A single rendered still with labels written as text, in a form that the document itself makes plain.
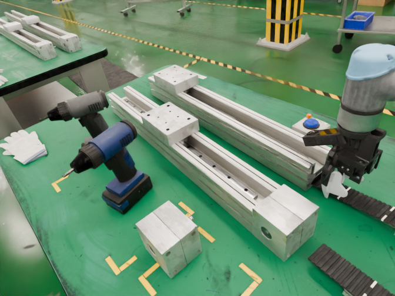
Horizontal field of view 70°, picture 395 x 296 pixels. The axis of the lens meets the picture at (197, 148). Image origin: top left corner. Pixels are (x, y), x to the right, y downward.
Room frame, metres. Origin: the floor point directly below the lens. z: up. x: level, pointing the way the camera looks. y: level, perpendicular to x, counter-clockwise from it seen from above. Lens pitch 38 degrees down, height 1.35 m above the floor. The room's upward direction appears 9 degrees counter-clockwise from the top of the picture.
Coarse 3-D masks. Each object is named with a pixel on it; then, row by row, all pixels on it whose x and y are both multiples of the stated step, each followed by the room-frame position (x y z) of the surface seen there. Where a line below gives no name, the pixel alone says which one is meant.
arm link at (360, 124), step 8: (344, 112) 0.44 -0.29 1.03; (344, 120) 0.44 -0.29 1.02; (352, 120) 0.43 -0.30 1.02; (360, 120) 0.42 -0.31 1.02; (368, 120) 0.41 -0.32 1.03; (376, 120) 0.42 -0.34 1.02; (344, 128) 0.44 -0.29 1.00; (352, 128) 0.42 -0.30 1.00; (360, 128) 0.42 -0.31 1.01; (368, 128) 0.41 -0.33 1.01; (376, 128) 0.42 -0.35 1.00
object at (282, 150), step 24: (168, 96) 1.03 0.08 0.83; (192, 96) 0.98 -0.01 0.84; (216, 96) 0.90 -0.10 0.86; (216, 120) 0.78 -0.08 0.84; (240, 120) 0.78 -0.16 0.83; (264, 120) 0.70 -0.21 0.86; (240, 144) 0.68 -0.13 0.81; (264, 144) 0.60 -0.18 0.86; (288, 144) 0.61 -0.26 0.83; (288, 168) 0.52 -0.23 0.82; (312, 168) 0.49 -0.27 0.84
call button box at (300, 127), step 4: (300, 120) 0.70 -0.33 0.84; (304, 120) 0.70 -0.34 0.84; (320, 120) 0.69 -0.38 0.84; (296, 124) 0.69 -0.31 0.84; (300, 124) 0.69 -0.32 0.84; (320, 124) 0.67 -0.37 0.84; (324, 124) 0.67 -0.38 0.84; (328, 124) 0.66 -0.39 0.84; (292, 128) 0.68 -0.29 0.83; (296, 128) 0.67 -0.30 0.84; (300, 128) 0.67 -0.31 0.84; (304, 128) 0.66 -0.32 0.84; (308, 128) 0.66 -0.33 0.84; (312, 128) 0.65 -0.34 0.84; (316, 128) 0.65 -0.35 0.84; (320, 128) 0.65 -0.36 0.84; (324, 128) 0.65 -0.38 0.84; (328, 128) 0.65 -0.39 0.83; (300, 132) 0.66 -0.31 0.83; (304, 132) 0.65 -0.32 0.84
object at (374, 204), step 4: (372, 200) 0.40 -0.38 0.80; (376, 200) 0.40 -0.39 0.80; (368, 204) 0.39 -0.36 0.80; (372, 204) 0.39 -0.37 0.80; (376, 204) 0.38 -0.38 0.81; (364, 208) 0.38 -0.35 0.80; (368, 208) 0.38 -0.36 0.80; (372, 208) 0.38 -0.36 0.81; (364, 212) 0.37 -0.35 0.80; (368, 212) 0.37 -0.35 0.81; (372, 212) 0.37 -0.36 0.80
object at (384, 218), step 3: (393, 207) 0.37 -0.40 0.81; (390, 210) 0.36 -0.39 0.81; (393, 210) 0.36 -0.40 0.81; (387, 213) 0.35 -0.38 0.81; (390, 213) 0.35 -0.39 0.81; (393, 213) 0.35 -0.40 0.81; (384, 216) 0.35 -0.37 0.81; (387, 216) 0.35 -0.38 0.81; (390, 216) 0.35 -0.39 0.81; (393, 216) 0.34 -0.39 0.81; (381, 219) 0.34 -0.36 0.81; (384, 219) 0.34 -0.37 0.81; (387, 219) 0.34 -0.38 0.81; (390, 219) 0.34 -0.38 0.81; (393, 219) 0.34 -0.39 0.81; (387, 222) 0.33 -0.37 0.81; (390, 222) 0.33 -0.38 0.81
